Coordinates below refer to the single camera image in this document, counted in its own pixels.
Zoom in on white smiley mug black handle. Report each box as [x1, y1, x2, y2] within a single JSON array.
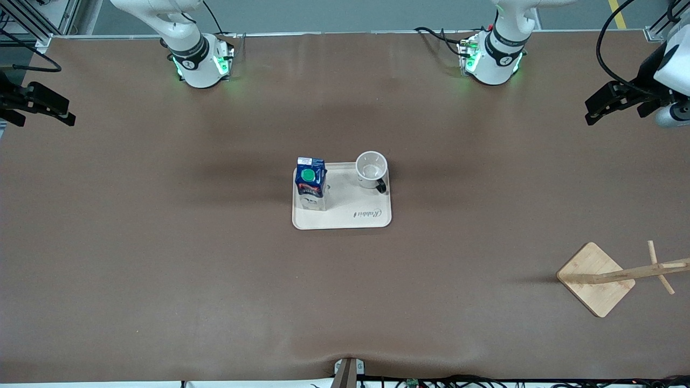
[[355, 151, 389, 195]]

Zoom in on blue milk carton green cap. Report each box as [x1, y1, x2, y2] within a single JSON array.
[[295, 157, 328, 212]]

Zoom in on wooden cup hanging rack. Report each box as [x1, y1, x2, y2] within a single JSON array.
[[556, 240, 690, 318]]

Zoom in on cream rabbit print tray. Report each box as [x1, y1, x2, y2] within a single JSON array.
[[292, 162, 392, 231]]

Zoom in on metal table edge clamp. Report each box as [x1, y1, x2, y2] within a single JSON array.
[[334, 357, 366, 388]]

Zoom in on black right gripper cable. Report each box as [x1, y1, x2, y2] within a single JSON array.
[[0, 28, 62, 73]]

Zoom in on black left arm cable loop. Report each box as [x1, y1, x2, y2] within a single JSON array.
[[596, 0, 690, 99]]

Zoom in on aluminium frame profile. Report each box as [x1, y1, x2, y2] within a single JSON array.
[[644, 0, 690, 43], [0, 0, 82, 50]]

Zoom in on black right arm base cable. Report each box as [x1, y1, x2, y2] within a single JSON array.
[[202, 0, 228, 37]]

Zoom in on black left arm base cables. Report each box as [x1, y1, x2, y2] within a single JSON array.
[[413, 26, 467, 57]]

